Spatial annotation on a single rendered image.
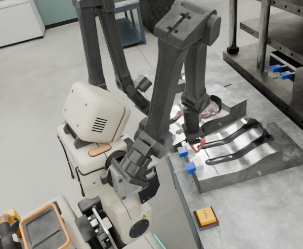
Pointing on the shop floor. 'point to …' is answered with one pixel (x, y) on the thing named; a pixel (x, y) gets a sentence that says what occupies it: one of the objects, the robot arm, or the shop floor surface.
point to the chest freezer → (11, 22)
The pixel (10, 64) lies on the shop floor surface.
